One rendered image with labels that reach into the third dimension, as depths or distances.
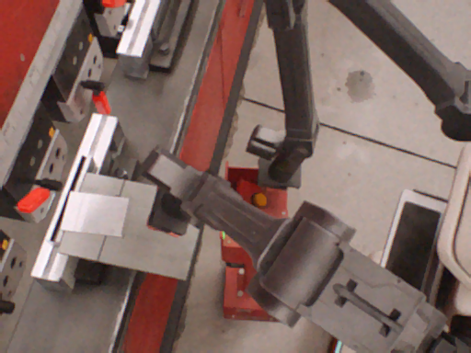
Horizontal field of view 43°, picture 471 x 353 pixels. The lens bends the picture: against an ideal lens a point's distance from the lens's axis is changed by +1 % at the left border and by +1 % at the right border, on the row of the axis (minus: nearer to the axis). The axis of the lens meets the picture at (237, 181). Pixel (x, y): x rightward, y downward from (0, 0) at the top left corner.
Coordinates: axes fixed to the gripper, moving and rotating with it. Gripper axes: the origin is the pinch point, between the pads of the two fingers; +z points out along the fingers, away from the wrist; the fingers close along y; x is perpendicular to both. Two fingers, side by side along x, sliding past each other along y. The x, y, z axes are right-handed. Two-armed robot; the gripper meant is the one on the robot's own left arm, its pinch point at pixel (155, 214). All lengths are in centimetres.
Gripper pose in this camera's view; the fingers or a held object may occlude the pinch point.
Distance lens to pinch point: 113.6
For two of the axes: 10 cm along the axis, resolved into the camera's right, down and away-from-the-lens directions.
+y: -2.1, 8.8, -4.2
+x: 8.3, 3.8, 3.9
